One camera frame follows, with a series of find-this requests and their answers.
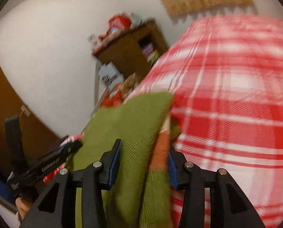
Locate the green orange striped knit sweater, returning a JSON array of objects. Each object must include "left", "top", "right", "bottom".
[{"left": 72, "top": 92, "right": 179, "bottom": 227}]

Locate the person's hand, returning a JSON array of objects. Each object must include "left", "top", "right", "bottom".
[{"left": 15, "top": 197, "right": 33, "bottom": 220}]

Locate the brown wooden door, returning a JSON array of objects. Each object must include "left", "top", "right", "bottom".
[{"left": 0, "top": 66, "right": 60, "bottom": 183}]

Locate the red plastic bag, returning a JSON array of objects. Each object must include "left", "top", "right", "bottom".
[{"left": 100, "top": 90, "right": 123, "bottom": 108}]

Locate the white paper shopping bag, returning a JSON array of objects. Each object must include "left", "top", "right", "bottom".
[{"left": 99, "top": 62, "right": 124, "bottom": 90}]

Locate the red plaid bed sheet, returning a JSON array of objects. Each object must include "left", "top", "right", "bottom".
[{"left": 42, "top": 14, "right": 283, "bottom": 228}]

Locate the brown patterned cloth bundle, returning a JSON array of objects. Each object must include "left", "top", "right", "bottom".
[{"left": 118, "top": 73, "right": 140, "bottom": 99}]

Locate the dark wooden desk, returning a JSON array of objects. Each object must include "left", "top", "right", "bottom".
[{"left": 92, "top": 19, "right": 169, "bottom": 80}]

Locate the red gift box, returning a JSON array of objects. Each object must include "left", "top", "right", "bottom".
[{"left": 108, "top": 13, "right": 132, "bottom": 32}]

